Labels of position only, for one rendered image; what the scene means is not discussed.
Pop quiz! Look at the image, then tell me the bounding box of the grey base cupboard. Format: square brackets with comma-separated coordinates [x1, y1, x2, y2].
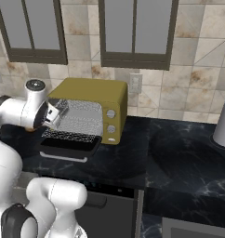
[161, 217, 225, 238]

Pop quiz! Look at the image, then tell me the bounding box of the black toaster oven door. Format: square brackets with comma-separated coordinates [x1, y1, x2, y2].
[39, 135, 103, 164]

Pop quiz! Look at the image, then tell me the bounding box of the silver toaster oven rack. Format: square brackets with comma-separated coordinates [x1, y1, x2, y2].
[42, 126, 103, 139]

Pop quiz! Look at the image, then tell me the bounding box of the olive toaster oven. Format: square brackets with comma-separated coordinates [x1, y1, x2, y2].
[46, 77, 129, 146]

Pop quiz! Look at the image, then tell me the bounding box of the black dishwasher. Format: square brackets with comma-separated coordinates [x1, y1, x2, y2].
[74, 181, 140, 238]

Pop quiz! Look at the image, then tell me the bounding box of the glass door wall cupboard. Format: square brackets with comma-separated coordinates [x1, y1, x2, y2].
[0, 0, 69, 66]
[98, 0, 179, 72]

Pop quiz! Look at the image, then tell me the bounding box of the white oven door handle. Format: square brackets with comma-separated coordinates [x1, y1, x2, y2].
[39, 151, 88, 164]

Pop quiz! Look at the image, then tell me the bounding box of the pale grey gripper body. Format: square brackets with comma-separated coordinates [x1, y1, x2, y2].
[54, 99, 70, 128]

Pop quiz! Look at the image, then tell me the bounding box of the white toaster oven knob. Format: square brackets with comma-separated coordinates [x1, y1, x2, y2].
[106, 124, 116, 135]
[105, 109, 116, 120]

